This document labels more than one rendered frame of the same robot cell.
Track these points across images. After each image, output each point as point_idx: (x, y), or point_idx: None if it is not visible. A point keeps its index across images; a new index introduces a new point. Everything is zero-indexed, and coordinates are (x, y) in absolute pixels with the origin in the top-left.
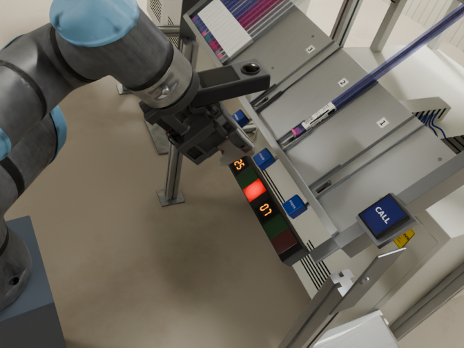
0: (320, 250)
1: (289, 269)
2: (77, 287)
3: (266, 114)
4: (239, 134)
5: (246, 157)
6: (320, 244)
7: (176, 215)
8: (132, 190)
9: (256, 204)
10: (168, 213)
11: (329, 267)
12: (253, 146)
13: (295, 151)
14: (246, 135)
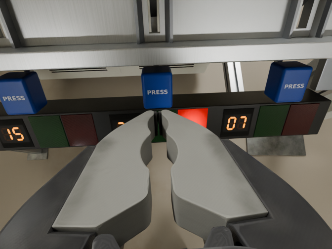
0: (328, 75)
1: (137, 77)
2: None
3: (38, 26)
4: (285, 232)
5: (120, 111)
6: (322, 70)
7: (61, 148)
8: (20, 181)
9: (216, 131)
10: (56, 154)
11: None
12: (184, 119)
13: (189, 15)
14: (149, 131)
